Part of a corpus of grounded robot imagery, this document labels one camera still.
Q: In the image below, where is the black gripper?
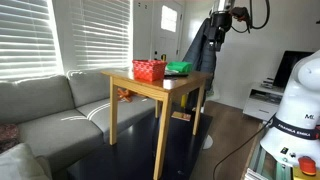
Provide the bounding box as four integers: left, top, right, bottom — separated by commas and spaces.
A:
208, 10, 233, 53

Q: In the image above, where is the green plastic box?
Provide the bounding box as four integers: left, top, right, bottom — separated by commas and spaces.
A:
166, 61, 194, 74

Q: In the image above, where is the dark gray hanging coat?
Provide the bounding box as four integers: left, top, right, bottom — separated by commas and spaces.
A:
182, 17, 218, 93

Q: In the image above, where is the white door with window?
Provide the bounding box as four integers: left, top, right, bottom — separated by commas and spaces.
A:
151, 0, 185, 63

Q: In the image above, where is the black remote control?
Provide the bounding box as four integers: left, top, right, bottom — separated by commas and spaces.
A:
163, 73, 190, 79

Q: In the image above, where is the light wooden table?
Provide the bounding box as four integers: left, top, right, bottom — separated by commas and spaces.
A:
100, 67, 214, 180

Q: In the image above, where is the red woven basket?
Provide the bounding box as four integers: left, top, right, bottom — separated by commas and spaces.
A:
132, 59, 168, 83

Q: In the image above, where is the white television stand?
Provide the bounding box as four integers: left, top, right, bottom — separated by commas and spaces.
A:
242, 81, 288, 123

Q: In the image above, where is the black flat screen television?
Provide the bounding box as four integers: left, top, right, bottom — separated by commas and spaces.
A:
273, 50, 315, 89

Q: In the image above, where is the orange book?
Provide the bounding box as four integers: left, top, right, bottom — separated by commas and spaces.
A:
171, 111, 192, 122

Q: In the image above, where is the white round floor base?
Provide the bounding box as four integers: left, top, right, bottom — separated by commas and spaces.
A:
201, 134, 214, 151

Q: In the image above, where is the orange toy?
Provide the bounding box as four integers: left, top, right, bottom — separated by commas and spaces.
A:
116, 88, 134, 103

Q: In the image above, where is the narrow white window blind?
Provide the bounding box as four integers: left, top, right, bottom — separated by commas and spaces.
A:
70, 0, 134, 72

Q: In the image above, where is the black floor rug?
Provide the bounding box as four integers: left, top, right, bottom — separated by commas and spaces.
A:
66, 109, 214, 180

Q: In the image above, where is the red emergency stop button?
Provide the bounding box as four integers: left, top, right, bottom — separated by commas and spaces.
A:
297, 155, 317, 177

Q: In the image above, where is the gray fabric sofa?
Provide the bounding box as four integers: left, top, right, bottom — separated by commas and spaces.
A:
0, 69, 158, 176

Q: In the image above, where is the large white window blind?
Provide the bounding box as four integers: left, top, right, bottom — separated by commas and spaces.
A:
0, 0, 64, 82

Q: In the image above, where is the dark patterned blanket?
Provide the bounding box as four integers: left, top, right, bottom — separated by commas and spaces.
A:
0, 123, 21, 154

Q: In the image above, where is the light gray cushion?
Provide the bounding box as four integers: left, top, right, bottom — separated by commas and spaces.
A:
0, 143, 51, 180

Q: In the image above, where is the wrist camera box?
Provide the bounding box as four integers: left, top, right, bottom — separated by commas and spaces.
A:
231, 6, 251, 23

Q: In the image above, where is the black looped wrist cable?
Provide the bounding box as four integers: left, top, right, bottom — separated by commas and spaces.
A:
230, 0, 271, 34

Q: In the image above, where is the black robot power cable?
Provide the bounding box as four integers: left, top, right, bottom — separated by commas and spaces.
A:
212, 122, 278, 180

